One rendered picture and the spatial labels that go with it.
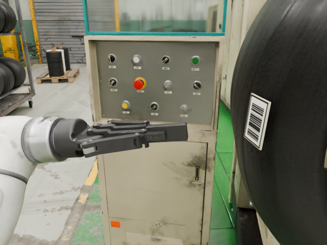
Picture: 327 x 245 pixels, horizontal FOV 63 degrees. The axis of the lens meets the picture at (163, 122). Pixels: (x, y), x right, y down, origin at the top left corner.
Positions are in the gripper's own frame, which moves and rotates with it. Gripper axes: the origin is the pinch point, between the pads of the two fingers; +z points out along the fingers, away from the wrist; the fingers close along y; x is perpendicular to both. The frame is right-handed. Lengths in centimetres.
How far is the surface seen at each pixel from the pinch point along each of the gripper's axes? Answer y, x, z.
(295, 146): -12.5, -2.4, 17.7
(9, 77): 277, 16, -269
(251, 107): -9.6, -6.5, 13.3
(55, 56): 517, 7, -345
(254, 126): -10.7, -4.4, 13.3
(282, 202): -12.2, 5.8, 16.4
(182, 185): 60, 50, -10
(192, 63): 65, -3, 0
